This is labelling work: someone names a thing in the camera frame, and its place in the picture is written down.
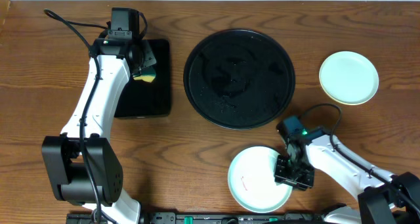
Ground light green plate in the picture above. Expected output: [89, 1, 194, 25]
[318, 51, 379, 105]
[227, 146, 293, 213]

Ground round black tray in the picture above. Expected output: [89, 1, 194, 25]
[183, 29, 296, 129]

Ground green yellow sponge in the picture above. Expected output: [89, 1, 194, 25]
[133, 66, 156, 83]

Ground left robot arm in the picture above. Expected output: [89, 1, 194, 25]
[41, 7, 148, 223]

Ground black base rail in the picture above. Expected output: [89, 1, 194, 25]
[65, 211, 329, 224]

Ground black rectangular tray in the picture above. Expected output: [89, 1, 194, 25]
[114, 39, 171, 119]

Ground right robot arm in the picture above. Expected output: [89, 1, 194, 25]
[274, 129, 419, 223]

